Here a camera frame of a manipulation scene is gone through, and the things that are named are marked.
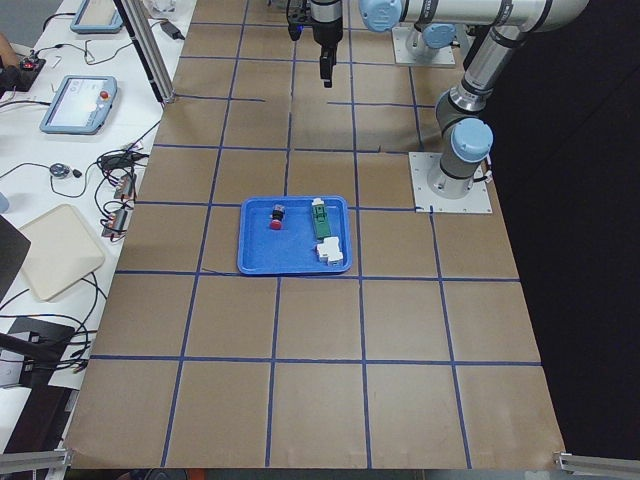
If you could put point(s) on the red emergency stop button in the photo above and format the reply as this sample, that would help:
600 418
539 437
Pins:
277 217

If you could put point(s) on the black box with red button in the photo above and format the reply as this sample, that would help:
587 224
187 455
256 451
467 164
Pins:
22 77

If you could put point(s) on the black power adapter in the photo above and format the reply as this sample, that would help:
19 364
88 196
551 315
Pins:
171 30

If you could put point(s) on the green terminal block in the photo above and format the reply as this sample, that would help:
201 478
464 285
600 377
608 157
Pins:
320 219

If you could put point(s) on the blue plastic tray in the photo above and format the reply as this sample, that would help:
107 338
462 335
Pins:
291 250

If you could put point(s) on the white circuit breaker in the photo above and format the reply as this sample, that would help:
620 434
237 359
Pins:
329 251

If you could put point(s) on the far blue teach pendant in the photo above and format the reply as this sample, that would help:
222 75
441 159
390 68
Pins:
96 17

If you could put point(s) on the blue teach pendant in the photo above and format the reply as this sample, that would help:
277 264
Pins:
80 106
96 17

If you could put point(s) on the upper small circuit board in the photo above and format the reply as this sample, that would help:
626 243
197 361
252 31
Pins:
126 187

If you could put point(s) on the small circuit board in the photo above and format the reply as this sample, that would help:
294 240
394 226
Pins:
114 226
126 187

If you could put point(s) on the near blue teach pendant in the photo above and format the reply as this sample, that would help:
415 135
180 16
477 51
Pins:
80 106

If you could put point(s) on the lower small circuit board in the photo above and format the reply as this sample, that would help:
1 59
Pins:
114 226

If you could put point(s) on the round silver puck device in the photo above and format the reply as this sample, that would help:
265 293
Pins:
59 170

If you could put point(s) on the beige plastic tray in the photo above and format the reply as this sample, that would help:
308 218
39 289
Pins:
63 250

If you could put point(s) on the aluminium frame post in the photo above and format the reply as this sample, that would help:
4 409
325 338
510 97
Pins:
133 15

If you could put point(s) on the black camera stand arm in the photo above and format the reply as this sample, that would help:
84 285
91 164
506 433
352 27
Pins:
33 350

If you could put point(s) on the right aluminium corner bracket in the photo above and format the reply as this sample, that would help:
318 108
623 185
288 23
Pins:
600 466

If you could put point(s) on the aluminium corner bracket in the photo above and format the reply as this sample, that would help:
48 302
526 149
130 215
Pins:
600 466
34 461

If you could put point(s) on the left aluminium corner bracket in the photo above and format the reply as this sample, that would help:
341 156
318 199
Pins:
34 461

